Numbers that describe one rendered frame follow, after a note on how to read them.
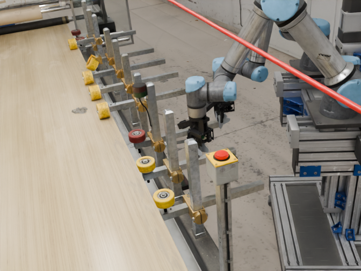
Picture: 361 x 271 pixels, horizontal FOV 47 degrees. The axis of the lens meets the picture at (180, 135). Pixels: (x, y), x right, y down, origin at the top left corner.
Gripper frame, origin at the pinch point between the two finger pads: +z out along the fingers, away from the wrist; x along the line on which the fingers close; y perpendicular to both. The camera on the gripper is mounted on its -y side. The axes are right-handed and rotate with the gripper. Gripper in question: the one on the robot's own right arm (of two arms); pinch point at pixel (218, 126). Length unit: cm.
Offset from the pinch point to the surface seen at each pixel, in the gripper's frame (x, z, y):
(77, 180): -25, -7, -74
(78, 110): 39, -8, -64
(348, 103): -135, -81, -41
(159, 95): 23.6, -13.0, -23.0
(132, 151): 31, 21, -40
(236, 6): 374, 44, 195
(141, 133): -0.6, -7.9, -40.3
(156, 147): -8.4, -2.7, -35.6
